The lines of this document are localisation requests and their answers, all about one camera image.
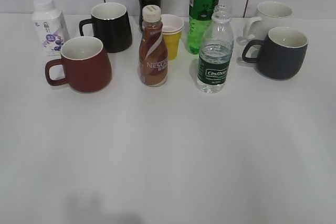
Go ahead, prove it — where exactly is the clear water bottle green label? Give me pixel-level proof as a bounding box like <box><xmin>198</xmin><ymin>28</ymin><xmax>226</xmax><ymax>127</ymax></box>
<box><xmin>197</xmin><ymin>5</ymin><xmax>234</xmax><ymax>93</ymax></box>

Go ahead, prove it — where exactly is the green soda bottle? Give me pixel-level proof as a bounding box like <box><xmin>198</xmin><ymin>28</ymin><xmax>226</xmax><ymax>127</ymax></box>
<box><xmin>187</xmin><ymin>0</ymin><xmax>219</xmax><ymax>55</ymax></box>

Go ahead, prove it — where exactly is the white yogurt drink bottle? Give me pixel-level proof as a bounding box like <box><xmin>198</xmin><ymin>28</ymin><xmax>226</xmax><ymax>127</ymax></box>
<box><xmin>32</xmin><ymin>0</ymin><xmax>70</xmax><ymax>56</ymax></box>

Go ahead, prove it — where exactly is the black ceramic mug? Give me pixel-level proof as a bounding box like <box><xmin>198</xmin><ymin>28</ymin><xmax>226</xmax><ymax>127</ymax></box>
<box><xmin>79</xmin><ymin>2</ymin><xmax>133</xmax><ymax>53</ymax></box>

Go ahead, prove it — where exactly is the white paper cup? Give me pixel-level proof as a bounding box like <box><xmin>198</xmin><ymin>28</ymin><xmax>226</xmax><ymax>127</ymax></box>
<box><xmin>161</xmin><ymin>14</ymin><xmax>184</xmax><ymax>35</ymax></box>

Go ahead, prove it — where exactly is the dark grey ceramic mug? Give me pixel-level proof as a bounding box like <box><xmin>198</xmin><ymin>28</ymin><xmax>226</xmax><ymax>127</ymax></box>
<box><xmin>242</xmin><ymin>27</ymin><xmax>308</xmax><ymax>80</ymax></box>

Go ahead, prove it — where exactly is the white ceramic mug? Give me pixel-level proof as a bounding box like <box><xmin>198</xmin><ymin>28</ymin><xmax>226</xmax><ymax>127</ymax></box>
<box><xmin>240</xmin><ymin>1</ymin><xmax>293</xmax><ymax>43</ymax></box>

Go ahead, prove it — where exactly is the yellow paper cup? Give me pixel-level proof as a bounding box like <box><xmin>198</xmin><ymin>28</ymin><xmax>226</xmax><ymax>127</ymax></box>
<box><xmin>163</xmin><ymin>30</ymin><xmax>182</xmax><ymax>60</ymax></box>

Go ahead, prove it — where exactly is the brown Nescafe coffee bottle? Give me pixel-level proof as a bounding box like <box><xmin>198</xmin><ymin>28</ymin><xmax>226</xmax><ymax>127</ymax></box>
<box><xmin>139</xmin><ymin>5</ymin><xmax>168</xmax><ymax>87</ymax></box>

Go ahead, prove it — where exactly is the red ceramic mug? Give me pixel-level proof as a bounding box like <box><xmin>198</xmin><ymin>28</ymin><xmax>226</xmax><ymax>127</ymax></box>
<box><xmin>45</xmin><ymin>36</ymin><xmax>112</xmax><ymax>93</ymax></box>

